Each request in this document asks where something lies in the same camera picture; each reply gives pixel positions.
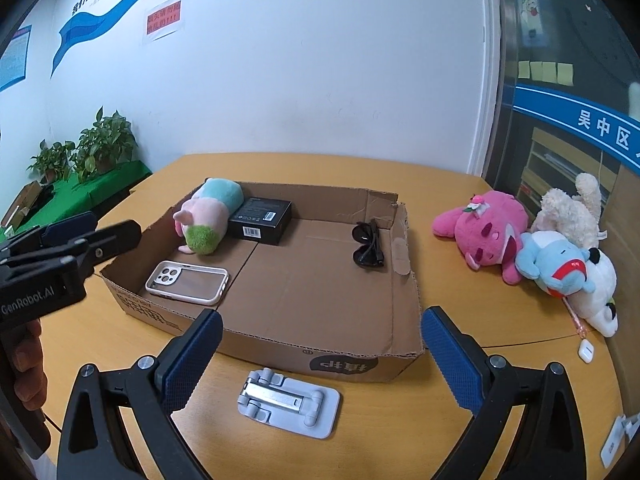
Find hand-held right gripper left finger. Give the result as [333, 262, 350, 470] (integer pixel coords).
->
[56, 308, 224, 480]

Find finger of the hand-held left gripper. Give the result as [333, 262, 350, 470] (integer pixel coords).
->
[42, 211, 99, 246]
[60, 219, 143, 271]

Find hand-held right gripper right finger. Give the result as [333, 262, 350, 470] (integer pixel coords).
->
[420, 306, 587, 480]

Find white clear phone case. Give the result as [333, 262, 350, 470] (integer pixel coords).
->
[145, 260, 230, 307]

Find pink pig plush toy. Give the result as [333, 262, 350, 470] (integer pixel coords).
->
[172, 177, 246, 256]

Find white grey phone stand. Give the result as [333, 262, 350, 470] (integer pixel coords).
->
[236, 367, 342, 441]

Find black sunglasses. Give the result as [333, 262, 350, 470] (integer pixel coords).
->
[351, 220, 386, 268]

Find small black product box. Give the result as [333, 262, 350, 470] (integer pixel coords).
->
[227, 196, 293, 246]

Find wooden desktop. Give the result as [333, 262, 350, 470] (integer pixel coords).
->
[30, 152, 628, 480]

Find person's left hand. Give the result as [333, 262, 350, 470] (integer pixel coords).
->
[12, 316, 49, 413]

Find green table cloth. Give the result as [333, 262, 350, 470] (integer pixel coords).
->
[0, 160, 153, 241]

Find small brown cardboard box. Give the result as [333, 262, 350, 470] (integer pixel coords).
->
[0, 180, 43, 228]

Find small potted green plant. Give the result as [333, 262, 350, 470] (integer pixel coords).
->
[26, 140, 76, 183]

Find large potted green plant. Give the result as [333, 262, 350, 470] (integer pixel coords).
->
[72, 106, 140, 183]

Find pink bear plush toy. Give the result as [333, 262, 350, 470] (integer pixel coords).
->
[432, 190, 532, 286]

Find blue elephant plush toy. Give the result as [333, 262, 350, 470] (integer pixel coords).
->
[514, 232, 598, 301]

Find white panda plush toy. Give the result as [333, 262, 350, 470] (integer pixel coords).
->
[565, 247, 619, 338]

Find beige plush toy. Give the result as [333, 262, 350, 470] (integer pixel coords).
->
[530, 172, 608, 251]

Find white label stand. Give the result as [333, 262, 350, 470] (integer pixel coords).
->
[601, 412, 640, 468]

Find red paper notice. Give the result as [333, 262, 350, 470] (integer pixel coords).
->
[141, 0, 185, 43]

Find blue glass banner strip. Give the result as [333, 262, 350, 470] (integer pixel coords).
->
[512, 82, 640, 171]

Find white bear window sticker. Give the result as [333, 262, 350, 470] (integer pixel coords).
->
[520, 0, 544, 28]

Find blue wall poster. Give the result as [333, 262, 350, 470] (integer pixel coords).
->
[0, 25, 32, 92]

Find blue wave wall decal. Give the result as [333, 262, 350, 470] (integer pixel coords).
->
[52, 0, 481, 78]

